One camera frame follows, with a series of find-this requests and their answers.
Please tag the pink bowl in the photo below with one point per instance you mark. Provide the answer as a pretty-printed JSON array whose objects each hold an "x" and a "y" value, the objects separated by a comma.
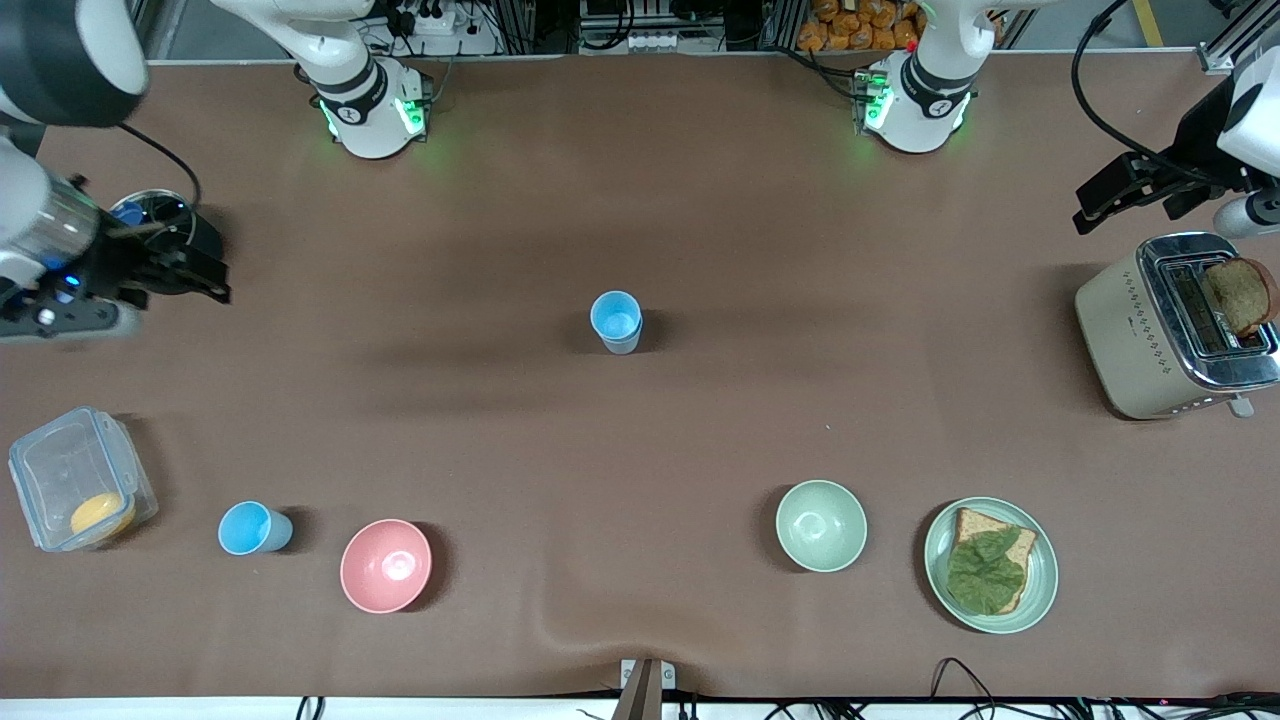
[{"x": 385, "y": 566}]

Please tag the brown bread slice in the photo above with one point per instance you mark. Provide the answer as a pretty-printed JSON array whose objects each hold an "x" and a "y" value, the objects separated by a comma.
[{"x": 1022, "y": 548}]

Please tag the aluminium frame beam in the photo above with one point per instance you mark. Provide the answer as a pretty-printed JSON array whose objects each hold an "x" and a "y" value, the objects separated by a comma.
[
  {"x": 140, "y": 25},
  {"x": 1240, "y": 40}
]

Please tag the pale green plate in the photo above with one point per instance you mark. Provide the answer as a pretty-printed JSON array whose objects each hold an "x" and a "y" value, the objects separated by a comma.
[{"x": 1040, "y": 585}]

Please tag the brown table cloth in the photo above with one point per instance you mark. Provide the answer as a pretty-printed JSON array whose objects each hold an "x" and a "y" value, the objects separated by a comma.
[{"x": 620, "y": 450}]

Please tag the beige and chrome toaster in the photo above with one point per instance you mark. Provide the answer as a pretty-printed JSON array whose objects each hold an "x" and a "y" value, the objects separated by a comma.
[{"x": 1125, "y": 340}]

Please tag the white power strip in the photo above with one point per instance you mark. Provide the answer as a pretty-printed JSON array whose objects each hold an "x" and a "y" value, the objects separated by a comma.
[{"x": 430, "y": 18}]

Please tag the green lettuce leaf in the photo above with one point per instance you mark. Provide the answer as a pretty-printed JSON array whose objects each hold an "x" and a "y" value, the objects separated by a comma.
[{"x": 985, "y": 575}]

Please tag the dark toast slice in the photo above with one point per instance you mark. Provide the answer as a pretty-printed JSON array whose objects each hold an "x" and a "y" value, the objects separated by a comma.
[{"x": 1240, "y": 298}]

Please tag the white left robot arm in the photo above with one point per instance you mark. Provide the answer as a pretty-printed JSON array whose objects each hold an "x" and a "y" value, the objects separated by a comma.
[{"x": 930, "y": 100}]

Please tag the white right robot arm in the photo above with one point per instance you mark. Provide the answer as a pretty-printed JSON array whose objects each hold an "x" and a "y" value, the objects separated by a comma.
[{"x": 60, "y": 60}]

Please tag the orange snack bags pile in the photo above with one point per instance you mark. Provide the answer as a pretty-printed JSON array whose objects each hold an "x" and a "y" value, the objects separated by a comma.
[{"x": 855, "y": 25}]

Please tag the white socket bar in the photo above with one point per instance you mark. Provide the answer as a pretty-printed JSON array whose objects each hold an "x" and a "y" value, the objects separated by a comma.
[{"x": 660, "y": 40}]

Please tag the clear plastic lidded container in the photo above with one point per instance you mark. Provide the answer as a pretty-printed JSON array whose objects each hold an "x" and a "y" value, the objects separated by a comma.
[{"x": 60, "y": 470}]

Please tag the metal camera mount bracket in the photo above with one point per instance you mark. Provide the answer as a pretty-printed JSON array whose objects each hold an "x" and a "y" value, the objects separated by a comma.
[{"x": 645, "y": 685}]

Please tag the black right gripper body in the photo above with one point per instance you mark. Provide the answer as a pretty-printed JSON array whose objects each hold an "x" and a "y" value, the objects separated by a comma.
[{"x": 118, "y": 268}]

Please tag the pale green bowl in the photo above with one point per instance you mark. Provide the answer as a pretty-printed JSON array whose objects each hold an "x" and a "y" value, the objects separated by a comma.
[{"x": 821, "y": 526}]

